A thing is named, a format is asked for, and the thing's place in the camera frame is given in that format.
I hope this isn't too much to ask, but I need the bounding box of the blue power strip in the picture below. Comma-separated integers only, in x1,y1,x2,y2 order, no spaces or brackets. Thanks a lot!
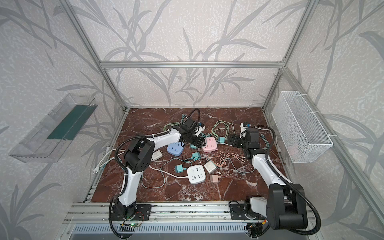
167,142,185,157

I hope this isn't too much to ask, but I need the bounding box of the pink power strip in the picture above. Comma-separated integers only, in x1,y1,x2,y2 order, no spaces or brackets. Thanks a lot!
202,137,218,153

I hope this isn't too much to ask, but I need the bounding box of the white charger plug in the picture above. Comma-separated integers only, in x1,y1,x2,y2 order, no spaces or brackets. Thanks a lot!
204,161,217,174
152,151,163,161

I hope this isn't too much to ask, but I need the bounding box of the white power strip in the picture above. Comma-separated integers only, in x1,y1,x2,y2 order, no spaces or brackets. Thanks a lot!
187,165,206,185

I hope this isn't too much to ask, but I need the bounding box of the pink charger plug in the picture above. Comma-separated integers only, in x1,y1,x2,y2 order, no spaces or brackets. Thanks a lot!
210,175,219,184

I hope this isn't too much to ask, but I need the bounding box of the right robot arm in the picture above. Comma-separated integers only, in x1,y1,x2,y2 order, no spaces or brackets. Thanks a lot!
233,123,322,236

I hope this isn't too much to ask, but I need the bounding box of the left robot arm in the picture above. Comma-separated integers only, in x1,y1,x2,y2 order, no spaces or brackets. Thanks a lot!
110,119,206,219

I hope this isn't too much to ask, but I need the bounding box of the clear plastic tray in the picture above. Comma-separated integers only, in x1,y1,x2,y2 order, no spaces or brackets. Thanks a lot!
9,94,98,163

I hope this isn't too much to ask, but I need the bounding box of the teal charging cable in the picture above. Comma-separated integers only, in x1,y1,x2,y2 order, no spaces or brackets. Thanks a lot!
259,133,272,149

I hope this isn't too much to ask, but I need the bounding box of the pink charging cable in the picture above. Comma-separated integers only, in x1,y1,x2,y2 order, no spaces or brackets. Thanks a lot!
215,151,245,172

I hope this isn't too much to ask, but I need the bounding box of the green cable bundle right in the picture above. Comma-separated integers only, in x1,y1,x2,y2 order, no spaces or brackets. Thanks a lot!
210,119,235,140

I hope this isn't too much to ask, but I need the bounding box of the white wire basket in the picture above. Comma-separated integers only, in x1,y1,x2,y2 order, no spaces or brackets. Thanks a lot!
272,91,333,164

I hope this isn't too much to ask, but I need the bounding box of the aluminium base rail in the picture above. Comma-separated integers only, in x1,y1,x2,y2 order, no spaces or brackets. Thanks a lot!
61,201,316,224

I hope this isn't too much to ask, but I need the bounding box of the white power cord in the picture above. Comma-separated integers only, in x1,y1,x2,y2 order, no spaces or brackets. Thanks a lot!
92,146,193,189

